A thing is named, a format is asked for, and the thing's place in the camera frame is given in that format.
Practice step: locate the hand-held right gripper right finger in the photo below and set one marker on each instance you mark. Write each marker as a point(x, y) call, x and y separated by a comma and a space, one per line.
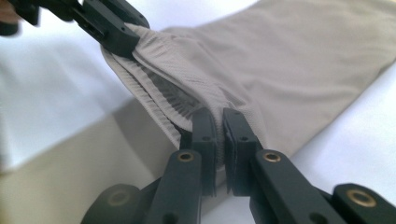
point(249, 168)

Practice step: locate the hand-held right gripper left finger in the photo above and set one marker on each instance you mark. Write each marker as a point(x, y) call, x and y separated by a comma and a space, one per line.
point(193, 168)

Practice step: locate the white table cover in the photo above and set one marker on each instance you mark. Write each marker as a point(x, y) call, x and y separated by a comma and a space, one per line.
point(56, 87)

